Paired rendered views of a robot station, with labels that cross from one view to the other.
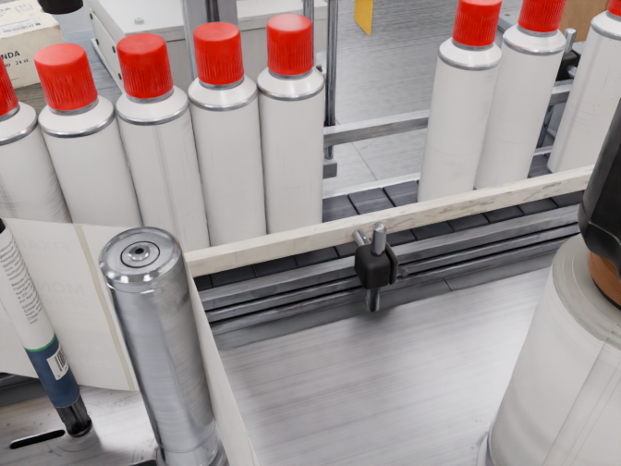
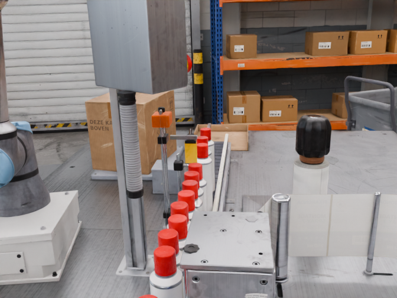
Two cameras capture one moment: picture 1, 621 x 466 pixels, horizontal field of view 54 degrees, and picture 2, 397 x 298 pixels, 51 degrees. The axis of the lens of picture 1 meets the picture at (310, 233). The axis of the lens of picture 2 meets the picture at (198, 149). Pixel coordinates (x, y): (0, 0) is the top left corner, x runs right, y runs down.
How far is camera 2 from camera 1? 0.84 m
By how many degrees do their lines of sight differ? 59
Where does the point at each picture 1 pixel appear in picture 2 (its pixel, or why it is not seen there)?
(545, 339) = (310, 179)
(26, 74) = not seen: outside the picture
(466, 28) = (205, 153)
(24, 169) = not seen: hidden behind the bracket
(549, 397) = (315, 190)
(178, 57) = (59, 237)
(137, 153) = not seen: hidden behind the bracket
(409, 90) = (114, 209)
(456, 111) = (209, 177)
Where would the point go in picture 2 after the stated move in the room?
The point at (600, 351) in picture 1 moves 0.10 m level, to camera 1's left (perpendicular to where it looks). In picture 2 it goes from (321, 171) to (313, 187)
